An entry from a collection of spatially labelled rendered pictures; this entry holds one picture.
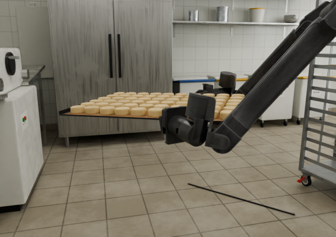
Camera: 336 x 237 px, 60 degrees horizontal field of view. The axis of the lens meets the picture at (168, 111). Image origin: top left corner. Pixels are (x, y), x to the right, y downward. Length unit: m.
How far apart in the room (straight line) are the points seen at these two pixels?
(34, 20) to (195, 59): 2.36
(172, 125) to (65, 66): 2.84
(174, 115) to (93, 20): 2.81
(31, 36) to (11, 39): 0.27
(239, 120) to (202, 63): 4.05
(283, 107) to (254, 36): 1.26
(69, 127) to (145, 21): 1.53
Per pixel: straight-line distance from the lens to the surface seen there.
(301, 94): 4.88
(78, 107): 1.03
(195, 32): 4.67
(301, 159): 2.88
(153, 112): 0.89
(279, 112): 4.69
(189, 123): 0.72
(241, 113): 0.70
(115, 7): 3.54
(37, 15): 4.43
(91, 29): 3.51
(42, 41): 4.41
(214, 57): 4.79
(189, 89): 3.99
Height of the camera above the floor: 1.22
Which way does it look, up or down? 13 degrees down
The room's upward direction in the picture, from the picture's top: straight up
